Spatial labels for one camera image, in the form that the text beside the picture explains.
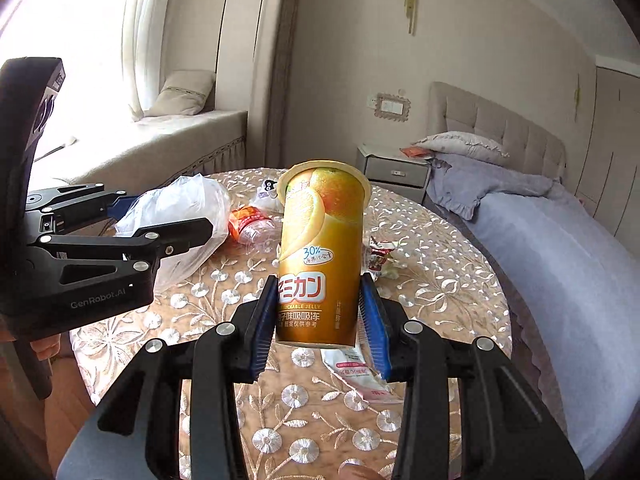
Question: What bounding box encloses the beige tufted headboard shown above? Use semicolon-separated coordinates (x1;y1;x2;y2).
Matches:
426;81;566;181

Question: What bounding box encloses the gold wall sconce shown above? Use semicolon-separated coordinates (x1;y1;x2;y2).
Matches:
405;0;418;36
573;73;582;122

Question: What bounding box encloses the window seat cushion pillow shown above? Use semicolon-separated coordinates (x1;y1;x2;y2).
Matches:
144;70;215;117

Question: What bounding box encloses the white pink pouch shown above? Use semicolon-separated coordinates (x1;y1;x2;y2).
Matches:
320;347;400;404

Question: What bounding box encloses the orange packet on nightstand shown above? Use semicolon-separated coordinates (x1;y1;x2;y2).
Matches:
400;145;433;159

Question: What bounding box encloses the bed with lavender duvet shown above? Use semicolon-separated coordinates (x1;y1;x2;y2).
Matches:
426;154;639;479

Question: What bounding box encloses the sheer white curtain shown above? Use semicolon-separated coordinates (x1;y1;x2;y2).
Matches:
120;0;168;120

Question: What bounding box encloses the white cat print bag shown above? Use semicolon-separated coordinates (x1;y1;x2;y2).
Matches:
250;179;283;214

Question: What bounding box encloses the crushed clear bottle orange label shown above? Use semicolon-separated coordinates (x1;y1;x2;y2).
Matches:
228;206;280;246

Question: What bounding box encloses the operator left hand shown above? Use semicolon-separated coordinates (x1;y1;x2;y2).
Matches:
0;328;61;361

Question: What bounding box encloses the grey nightstand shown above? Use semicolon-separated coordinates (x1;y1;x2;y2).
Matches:
356;144;431;203

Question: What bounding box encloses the beige window bench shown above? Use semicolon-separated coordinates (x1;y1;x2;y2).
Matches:
28;110;247;195

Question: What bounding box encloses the round embroidered tablecloth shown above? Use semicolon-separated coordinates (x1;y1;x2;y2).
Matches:
70;188;512;479

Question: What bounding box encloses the orange jelly drink cup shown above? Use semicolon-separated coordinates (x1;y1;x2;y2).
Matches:
277;160;371;348

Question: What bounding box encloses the framed wall switch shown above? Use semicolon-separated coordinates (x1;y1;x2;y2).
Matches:
374;93;411;122

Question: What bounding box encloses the white plastic bag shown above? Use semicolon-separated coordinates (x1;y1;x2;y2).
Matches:
115;174;231;294

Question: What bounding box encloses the dark red snack packet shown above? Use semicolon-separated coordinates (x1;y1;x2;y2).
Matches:
361;235;397;281

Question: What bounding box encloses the beige wardrobe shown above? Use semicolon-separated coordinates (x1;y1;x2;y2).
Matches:
576;67;640;256

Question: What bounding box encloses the beige frilled pillow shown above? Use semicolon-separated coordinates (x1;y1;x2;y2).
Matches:
413;131;510;166

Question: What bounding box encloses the operator right hand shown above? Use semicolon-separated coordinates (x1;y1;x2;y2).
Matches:
338;463;385;480

